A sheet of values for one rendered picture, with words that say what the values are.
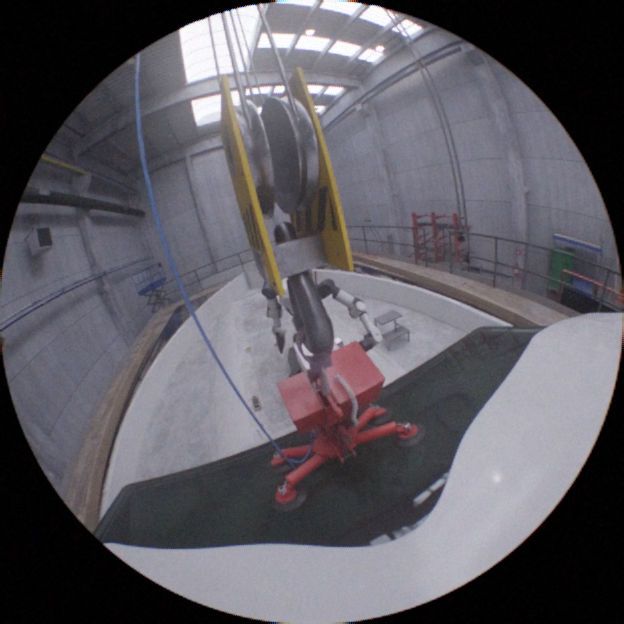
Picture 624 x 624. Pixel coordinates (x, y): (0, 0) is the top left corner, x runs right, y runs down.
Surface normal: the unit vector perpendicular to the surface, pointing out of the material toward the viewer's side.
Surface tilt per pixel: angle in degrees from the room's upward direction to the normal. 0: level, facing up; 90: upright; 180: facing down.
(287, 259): 90
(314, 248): 90
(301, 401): 17
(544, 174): 90
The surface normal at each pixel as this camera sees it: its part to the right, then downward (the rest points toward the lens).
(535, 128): -0.90, 0.36
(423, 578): -0.38, -0.92
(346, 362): -0.10, -0.71
